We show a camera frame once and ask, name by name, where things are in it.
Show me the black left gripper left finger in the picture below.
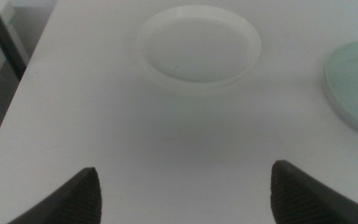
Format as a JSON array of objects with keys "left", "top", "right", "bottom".
[{"left": 7, "top": 167, "right": 103, "bottom": 224}]

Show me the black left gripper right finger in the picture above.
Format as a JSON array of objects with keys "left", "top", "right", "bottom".
[{"left": 270, "top": 159, "right": 358, "bottom": 224}]

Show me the mint green shallow bowl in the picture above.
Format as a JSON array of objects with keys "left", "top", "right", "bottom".
[{"left": 324, "top": 39, "right": 358, "bottom": 138}]

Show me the white shallow bowl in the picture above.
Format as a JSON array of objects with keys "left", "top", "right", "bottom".
[{"left": 137, "top": 4, "right": 262, "bottom": 89}]

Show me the grey shallow bowl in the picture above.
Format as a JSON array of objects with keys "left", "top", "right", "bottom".
[{"left": 324, "top": 83, "right": 358, "bottom": 144}]

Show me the dark metal stand pole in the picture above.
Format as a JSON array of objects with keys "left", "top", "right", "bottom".
[{"left": 0, "top": 0, "right": 27, "bottom": 81}]

